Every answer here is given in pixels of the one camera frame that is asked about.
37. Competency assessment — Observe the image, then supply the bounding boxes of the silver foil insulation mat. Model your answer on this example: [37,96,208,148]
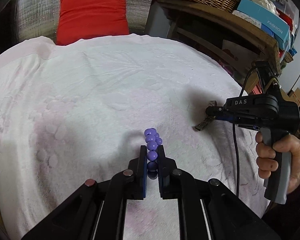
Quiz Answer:
[15,0,152,45]

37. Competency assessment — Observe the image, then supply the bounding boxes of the person's right hand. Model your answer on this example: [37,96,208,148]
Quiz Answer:
[255,132,300,194]

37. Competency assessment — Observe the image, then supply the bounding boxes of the white patterned box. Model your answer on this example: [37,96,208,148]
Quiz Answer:
[232,10,262,29]

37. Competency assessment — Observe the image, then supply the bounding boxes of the blue fashion shoe box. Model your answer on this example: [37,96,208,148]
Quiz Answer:
[237,0,291,50]

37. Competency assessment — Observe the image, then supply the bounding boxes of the purple bead bracelet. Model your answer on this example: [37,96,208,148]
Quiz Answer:
[143,127,164,180]

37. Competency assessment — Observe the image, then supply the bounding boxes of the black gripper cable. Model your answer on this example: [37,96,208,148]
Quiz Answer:
[231,64,260,197]

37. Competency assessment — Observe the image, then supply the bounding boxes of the clear plastic storage bin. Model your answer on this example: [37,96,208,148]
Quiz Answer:
[269,0,299,35]

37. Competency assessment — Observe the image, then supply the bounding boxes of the wooden side table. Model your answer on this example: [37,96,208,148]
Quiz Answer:
[158,0,281,85]

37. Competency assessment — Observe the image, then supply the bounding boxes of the small red pillow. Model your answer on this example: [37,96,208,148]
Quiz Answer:
[56,0,129,46]

